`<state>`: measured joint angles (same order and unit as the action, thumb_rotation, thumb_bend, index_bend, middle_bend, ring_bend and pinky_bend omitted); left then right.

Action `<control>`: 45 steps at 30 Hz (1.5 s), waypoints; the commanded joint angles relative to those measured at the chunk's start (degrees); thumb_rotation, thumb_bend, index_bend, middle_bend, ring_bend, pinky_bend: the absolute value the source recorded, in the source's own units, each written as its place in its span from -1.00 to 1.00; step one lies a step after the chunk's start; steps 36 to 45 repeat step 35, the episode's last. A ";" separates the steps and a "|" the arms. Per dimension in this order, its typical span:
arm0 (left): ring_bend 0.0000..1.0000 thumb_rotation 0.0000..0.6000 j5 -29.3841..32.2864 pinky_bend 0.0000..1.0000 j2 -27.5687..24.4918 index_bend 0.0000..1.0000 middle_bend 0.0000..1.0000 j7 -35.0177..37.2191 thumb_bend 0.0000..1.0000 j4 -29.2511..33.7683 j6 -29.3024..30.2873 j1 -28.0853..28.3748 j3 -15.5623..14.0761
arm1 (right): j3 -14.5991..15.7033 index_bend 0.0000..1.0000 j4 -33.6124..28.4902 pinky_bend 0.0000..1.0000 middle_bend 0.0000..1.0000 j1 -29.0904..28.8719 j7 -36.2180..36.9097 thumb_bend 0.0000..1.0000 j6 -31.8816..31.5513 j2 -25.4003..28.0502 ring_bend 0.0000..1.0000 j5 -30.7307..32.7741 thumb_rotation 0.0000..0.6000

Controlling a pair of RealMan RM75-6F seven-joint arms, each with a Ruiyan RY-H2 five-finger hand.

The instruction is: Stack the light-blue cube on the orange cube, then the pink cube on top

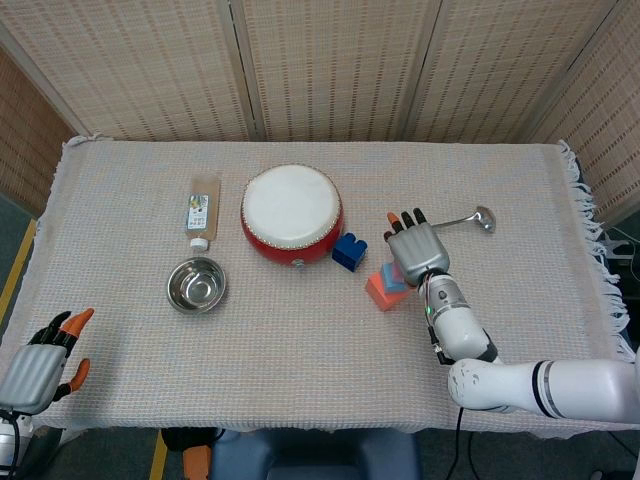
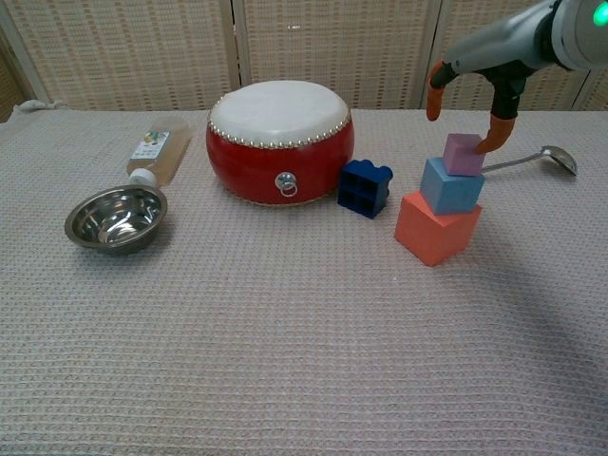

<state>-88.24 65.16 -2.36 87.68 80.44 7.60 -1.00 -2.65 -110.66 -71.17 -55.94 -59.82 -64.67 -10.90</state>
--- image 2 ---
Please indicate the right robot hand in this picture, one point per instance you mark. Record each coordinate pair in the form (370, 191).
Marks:
(494, 52)

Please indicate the small pink foam cube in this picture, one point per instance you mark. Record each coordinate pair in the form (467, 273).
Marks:
(461, 157)

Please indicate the medium blue foam cube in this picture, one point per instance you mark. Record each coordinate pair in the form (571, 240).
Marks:
(451, 190)

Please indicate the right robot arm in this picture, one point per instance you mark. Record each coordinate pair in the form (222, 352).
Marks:
(582, 33)

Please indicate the dark blue toy brick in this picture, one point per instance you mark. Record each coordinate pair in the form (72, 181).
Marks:
(365, 190)

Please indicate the large orange foam cube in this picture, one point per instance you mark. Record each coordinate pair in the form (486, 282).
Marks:
(434, 235)

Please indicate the woven folding screen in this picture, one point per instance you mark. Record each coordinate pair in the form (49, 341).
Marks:
(285, 52)

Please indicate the red drum with white skin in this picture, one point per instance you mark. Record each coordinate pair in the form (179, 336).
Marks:
(278, 157)

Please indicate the clear plastic bottle amber liquid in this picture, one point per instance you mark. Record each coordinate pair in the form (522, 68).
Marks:
(159, 152)

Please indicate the beige waffle-weave tablecloth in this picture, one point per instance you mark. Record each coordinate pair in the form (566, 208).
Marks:
(266, 342)

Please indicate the stainless steel bowl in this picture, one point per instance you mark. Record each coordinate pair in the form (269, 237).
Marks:
(115, 222)

